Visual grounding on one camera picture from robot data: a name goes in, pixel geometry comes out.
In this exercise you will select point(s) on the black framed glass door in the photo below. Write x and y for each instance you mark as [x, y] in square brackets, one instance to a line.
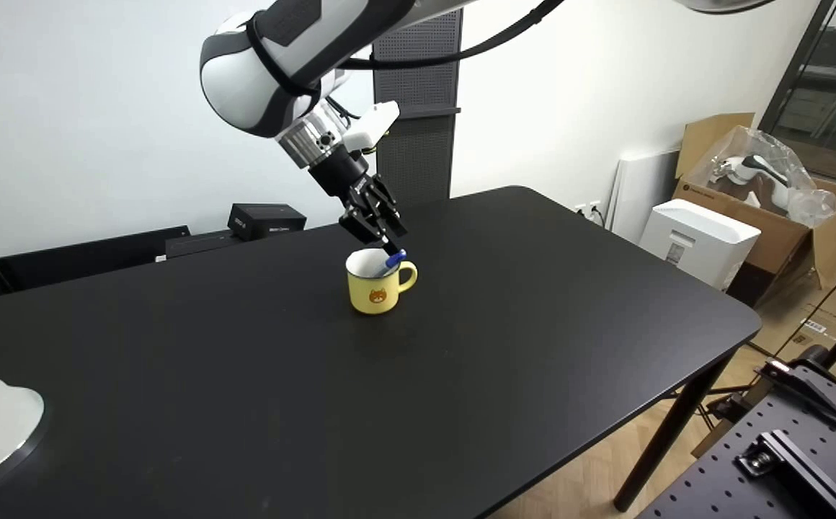
[821, 87]

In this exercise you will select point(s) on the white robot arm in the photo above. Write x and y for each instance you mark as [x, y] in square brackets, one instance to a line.
[275, 67]

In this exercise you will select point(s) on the black table leg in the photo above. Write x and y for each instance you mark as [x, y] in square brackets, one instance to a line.
[666, 435]

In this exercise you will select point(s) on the small black box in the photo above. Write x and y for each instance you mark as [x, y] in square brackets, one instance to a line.
[265, 221]

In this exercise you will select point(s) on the white flat wall panel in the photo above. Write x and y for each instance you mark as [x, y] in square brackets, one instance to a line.
[638, 191]

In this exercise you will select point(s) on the white square box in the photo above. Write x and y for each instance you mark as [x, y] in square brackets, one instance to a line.
[694, 241]

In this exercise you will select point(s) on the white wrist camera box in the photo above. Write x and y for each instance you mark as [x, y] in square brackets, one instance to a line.
[373, 126]

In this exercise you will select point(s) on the dark grey wall panel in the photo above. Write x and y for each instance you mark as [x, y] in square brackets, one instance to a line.
[426, 146]

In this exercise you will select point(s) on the white wall outlet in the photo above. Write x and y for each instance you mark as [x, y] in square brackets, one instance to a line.
[594, 213]

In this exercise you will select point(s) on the black metal clamp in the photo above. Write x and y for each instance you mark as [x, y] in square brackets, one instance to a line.
[807, 391]
[792, 472]

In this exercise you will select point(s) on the yellow mug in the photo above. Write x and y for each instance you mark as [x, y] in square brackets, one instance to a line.
[373, 290]

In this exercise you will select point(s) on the black perforated breadboard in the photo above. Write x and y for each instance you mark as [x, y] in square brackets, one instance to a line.
[706, 481]

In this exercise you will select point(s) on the clear plastic bag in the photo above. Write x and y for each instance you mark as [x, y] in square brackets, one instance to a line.
[772, 178]

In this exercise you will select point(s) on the black low shelf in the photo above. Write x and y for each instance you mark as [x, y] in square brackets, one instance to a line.
[60, 263]

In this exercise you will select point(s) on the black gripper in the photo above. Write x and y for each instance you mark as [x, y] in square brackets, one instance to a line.
[346, 178]

